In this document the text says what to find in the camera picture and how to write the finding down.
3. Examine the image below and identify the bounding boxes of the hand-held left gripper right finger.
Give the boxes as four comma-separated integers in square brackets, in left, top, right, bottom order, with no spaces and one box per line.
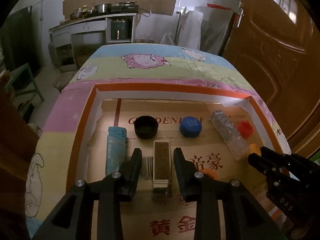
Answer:
[173,147,288,240]

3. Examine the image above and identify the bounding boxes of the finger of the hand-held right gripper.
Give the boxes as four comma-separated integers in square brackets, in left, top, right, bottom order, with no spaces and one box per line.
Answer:
[260,146,320,173]
[247,153,286,183]

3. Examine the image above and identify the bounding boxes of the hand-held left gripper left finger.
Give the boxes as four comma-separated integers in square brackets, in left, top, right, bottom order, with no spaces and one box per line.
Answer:
[32,148,142,240]

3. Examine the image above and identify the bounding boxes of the gold rectangular box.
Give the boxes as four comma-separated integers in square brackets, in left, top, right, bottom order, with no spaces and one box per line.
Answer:
[152,141,173,199]

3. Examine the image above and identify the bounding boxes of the small orange bottle cap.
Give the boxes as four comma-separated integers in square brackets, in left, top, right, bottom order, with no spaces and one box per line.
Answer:
[247,143,262,159]

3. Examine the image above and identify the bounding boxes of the light blue lighter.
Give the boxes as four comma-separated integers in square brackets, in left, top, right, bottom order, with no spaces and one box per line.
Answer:
[105,127,128,177]

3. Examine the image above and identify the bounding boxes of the large orange black-label bottle cap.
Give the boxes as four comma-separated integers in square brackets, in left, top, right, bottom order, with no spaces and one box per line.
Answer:
[202,169,220,180]

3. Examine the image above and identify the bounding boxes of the blue bottle cap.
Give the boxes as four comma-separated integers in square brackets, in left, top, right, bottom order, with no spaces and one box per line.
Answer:
[179,116,202,138]

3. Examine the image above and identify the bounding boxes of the orange-rimmed cardboard box lid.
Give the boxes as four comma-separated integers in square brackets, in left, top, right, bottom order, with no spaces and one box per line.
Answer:
[66,83,292,240]

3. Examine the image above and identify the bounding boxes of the red bottle cap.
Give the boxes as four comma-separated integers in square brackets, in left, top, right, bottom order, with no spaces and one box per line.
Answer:
[237,121,254,139]

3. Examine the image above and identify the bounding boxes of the black bottle cap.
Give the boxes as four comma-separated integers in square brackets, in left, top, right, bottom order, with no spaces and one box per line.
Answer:
[134,115,159,138]

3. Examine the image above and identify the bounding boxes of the brown wooden door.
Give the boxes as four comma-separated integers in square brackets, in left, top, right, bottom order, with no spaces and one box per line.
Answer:
[217,0,320,160]

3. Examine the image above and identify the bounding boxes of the brown cushioned stool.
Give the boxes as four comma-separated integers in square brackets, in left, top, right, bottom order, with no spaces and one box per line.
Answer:
[52,71,77,92]

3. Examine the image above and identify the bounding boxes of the metal pole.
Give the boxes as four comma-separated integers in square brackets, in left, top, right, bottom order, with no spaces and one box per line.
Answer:
[175,11,184,46]

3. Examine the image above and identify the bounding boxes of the leaning clear plastic sheets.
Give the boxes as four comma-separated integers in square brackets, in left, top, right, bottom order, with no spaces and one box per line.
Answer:
[180,6,233,54]

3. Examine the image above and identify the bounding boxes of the green metal stool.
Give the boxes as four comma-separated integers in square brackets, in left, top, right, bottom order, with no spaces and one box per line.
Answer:
[4,63,45,103]

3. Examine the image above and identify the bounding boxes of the white kitchen counter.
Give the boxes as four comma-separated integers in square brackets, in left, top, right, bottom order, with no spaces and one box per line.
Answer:
[48,12,137,67]

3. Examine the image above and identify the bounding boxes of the black induction cooker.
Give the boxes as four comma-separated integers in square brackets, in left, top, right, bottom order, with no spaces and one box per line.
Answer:
[111,2,139,13]

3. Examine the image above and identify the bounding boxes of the steel cooking pot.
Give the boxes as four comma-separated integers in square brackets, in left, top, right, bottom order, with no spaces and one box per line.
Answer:
[94,3,112,14]

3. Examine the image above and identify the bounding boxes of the red paper strip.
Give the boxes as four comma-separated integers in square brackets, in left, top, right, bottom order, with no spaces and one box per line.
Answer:
[207,3,232,11]

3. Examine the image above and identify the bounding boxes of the dark green cabinet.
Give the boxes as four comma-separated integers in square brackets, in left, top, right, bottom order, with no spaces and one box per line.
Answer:
[0,5,42,78]

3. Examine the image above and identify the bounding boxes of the metal door handle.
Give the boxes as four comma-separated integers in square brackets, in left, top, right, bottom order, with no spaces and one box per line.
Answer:
[235,7,244,28]

